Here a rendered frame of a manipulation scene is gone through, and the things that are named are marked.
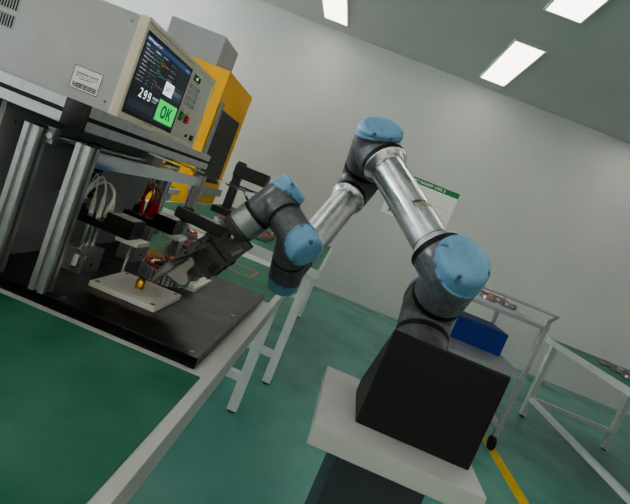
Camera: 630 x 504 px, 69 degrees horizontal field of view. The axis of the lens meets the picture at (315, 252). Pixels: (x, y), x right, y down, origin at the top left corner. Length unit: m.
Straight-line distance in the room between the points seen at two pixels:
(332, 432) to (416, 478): 0.16
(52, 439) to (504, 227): 6.30
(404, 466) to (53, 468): 0.55
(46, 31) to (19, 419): 0.76
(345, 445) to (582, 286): 6.37
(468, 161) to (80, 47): 5.81
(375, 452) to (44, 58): 0.98
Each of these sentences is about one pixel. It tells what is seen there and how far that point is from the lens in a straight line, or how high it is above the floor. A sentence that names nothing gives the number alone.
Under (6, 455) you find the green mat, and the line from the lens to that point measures 0.60.
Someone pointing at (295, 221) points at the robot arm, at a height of 1.06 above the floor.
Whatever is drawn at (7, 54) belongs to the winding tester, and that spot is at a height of 1.15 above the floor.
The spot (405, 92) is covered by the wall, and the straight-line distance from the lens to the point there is 6.54.
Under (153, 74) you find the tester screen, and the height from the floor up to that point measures 1.23.
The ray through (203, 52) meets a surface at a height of 2.07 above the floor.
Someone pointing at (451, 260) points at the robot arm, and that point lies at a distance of 0.92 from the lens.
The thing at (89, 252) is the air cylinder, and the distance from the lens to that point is 1.11.
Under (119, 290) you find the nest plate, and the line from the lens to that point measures 1.05.
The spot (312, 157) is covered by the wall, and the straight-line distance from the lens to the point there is 6.37.
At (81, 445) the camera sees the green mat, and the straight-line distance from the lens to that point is 0.63.
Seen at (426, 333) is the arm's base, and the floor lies 0.94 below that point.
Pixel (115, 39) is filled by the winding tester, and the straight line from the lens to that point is 1.07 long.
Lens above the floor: 1.11
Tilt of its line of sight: 6 degrees down
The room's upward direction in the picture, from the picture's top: 22 degrees clockwise
